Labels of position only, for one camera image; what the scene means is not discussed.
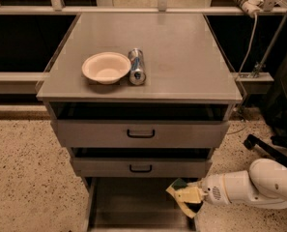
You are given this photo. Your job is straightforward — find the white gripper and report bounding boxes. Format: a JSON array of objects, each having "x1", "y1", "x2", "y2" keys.
[{"x1": 174, "y1": 174, "x2": 228, "y2": 205}]

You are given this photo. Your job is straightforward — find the green yellow sponge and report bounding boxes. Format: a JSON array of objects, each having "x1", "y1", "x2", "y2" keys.
[{"x1": 166, "y1": 178, "x2": 196, "y2": 218}]

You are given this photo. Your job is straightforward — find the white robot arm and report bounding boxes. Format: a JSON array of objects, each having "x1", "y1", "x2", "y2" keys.
[{"x1": 166, "y1": 159, "x2": 287, "y2": 218}]

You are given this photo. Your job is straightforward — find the grey open bottom drawer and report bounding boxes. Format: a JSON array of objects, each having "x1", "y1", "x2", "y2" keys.
[{"x1": 82, "y1": 178, "x2": 199, "y2": 232}]

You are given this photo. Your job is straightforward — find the grey drawer cabinet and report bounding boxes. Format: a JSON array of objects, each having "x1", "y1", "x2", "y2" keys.
[{"x1": 35, "y1": 12, "x2": 243, "y2": 232}]

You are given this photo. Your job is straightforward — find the grey middle drawer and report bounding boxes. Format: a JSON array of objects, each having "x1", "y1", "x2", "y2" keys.
[{"x1": 71, "y1": 158, "x2": 212, "y2": 178}]

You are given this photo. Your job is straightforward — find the grey top drawer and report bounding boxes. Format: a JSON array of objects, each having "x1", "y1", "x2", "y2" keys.
[{"x1": 51, "y1": 120, "x2": 229, "y2": 148}]

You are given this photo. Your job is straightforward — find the silver blue drink can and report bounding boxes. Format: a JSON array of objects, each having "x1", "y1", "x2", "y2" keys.
[{"x1": 129, "y1": 48, "x2": 146, "y2": 85}]

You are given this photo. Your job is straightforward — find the metal rod with clamp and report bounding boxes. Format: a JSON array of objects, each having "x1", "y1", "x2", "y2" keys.
[{"x1": 247, "y1": 10, "x2": 287, "y2": 78}]

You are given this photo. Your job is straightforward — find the white paper bowl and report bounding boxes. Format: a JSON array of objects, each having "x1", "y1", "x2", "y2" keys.
[{"x1": 81, "y1": 52, "x2": 130, "y2": 84}]

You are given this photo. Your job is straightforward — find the white power strip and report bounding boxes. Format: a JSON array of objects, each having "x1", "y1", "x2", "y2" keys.
[{"x1": 233, "y1": 0, "x2": 262, "y2": 17}]

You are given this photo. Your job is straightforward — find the black middle drawer handle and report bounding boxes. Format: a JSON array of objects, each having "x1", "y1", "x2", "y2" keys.
[{"x1": 129, "y1": 164, "x2": 153, "y2": 173}]

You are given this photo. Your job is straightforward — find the black drawer handle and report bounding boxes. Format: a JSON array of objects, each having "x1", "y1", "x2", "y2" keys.
[
  {"x1": 129, "y1": 164, "x2": 153, "y2": 173},
  {"x1": 127, "y1": 130, "x2": 156, "y2": 138}
]

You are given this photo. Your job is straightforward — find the black top drawer handle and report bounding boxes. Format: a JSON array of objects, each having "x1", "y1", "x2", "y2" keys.
[{"x1": 127, "y1": 130, "x2": 156, "y2": 138}]

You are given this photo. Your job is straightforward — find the white power cable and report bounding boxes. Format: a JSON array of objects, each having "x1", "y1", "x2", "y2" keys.
[{"x1": 236, "y1": 11, "x2": 258, "y2": 77}]

